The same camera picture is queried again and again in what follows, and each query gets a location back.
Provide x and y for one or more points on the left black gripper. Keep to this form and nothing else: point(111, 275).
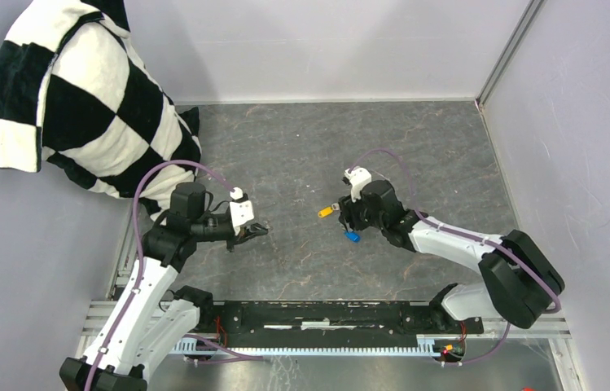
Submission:
point(245, 234)

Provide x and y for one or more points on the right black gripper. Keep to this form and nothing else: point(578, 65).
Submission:
point(348, 209)

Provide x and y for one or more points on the blue tagged key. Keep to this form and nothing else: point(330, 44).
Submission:
point(352, 236)

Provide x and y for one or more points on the yellow tagged key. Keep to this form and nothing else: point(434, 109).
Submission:
point(325, 212)

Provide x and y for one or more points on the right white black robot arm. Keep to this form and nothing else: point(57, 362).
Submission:
point(519, 284)

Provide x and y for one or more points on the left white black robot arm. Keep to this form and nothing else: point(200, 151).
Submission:
point(130, 346)

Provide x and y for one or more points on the black white checkered cloth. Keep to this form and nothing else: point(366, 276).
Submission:
point(75, 93)

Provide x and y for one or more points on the aluminium corner profile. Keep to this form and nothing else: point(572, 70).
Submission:
point(508, 52)

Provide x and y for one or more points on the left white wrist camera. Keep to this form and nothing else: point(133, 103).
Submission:
point(240, 208)

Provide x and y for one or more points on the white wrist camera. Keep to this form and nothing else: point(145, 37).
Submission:
point(240, 208)
point(357, 177)

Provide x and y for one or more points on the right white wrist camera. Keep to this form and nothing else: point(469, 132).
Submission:
point(357, 177)

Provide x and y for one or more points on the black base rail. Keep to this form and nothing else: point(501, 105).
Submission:
point(330, 324)

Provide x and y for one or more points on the white toothed cable duct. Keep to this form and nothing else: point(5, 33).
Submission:
point(421, 348)

